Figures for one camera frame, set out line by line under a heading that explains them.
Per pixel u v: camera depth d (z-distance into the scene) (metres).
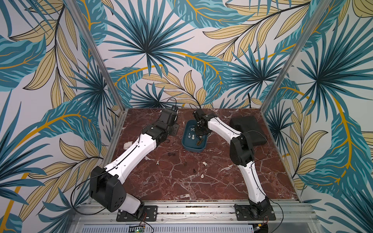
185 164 0.90
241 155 0.60
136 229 0.72
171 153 0.95
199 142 1.00
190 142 1.01
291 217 0.74
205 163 0.90
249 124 1.04
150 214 0.73
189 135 1.01
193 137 1.00
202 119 0.76
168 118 0.59
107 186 0.40
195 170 0.88
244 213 0.74
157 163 0.90
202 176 0.86
